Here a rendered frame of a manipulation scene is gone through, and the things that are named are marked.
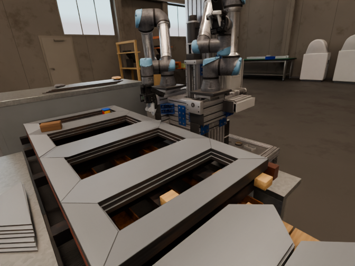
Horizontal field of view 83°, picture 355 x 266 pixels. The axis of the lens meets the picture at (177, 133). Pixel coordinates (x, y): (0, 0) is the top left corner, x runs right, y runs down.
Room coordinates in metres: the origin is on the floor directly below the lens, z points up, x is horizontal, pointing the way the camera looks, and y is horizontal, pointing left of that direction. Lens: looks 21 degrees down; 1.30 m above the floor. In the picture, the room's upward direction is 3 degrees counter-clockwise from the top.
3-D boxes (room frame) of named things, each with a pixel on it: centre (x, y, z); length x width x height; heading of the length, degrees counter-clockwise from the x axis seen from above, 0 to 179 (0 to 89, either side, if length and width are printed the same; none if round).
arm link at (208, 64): (1.52, -0.27, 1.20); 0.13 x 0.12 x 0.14; 67
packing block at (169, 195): (0.61, 0.04, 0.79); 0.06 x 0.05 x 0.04; 130
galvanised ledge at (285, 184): (1.30, -0.13, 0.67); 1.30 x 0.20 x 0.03; 40
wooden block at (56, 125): (1.31, 0.85, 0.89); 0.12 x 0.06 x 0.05; 112
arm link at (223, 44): (1.23, -0.27, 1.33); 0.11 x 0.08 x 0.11; 67
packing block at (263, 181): (0.70, -0.34, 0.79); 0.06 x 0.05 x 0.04; 130
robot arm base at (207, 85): (1.52, -0.27, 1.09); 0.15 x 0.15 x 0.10
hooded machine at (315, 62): (8.36, -5.64, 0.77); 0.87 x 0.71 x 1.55; 42
